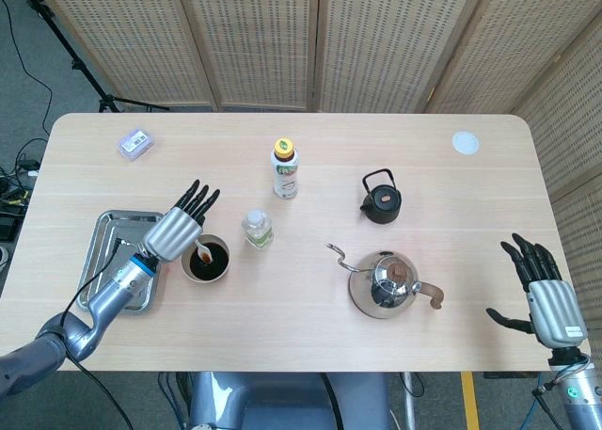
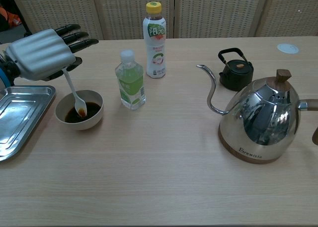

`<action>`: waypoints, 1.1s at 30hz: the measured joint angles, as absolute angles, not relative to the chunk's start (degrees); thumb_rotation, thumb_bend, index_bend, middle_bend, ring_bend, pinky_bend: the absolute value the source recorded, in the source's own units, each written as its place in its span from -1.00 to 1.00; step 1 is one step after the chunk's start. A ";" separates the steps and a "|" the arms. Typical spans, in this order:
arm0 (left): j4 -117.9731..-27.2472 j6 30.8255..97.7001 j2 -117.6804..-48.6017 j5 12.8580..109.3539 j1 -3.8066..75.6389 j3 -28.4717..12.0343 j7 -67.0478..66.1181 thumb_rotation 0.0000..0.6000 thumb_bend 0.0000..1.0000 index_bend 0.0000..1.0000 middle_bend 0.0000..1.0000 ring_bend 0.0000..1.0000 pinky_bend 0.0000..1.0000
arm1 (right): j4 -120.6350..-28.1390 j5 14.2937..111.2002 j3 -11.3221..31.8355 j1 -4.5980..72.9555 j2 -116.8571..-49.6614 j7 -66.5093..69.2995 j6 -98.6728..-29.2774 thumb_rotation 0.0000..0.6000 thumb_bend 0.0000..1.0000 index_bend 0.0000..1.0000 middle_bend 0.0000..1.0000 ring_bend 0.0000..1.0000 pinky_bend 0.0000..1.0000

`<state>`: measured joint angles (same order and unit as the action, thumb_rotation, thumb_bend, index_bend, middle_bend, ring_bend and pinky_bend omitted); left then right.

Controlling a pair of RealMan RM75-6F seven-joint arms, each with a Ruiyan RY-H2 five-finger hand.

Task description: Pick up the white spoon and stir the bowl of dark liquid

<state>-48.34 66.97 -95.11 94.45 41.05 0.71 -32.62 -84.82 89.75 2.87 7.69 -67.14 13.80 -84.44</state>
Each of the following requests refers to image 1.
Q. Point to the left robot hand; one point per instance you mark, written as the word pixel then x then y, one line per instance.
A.
pixel 171 234

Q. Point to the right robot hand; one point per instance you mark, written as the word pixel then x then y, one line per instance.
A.
pixel 557 312

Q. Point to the white plastic spoon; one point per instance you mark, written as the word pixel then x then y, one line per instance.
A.
pixel 202 249

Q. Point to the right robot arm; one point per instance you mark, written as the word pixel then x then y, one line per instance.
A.
pixel 581 392

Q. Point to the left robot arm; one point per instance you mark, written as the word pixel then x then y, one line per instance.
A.
pixel 108 298

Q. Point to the dark liquid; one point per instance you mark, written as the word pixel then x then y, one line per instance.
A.
pixel 211 270

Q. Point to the beige round bowl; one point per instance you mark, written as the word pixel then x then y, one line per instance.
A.
pixel 225 272

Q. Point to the stainless steel tray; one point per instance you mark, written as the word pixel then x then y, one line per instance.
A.
pixel 106 242

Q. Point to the clear bottle green label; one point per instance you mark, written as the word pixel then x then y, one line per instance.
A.
pixel 258 232

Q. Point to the small purple plastic box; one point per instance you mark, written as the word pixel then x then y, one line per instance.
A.
pixel 136 143

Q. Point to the white tea bottle yellow cap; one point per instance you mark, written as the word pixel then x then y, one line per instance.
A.
pixel 285 176

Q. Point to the white round table grommet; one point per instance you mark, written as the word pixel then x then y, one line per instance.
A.
pixel 465 143

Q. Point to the black tripod stand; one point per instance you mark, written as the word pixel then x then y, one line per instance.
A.
pixel 80 63

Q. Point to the grey robot torso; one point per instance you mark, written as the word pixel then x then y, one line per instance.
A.
pixel 282 402

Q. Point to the small black iron teapot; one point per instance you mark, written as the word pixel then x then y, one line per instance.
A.
pixel 383 204

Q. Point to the woven folding screen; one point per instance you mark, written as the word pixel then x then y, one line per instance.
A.
pixel 263 39

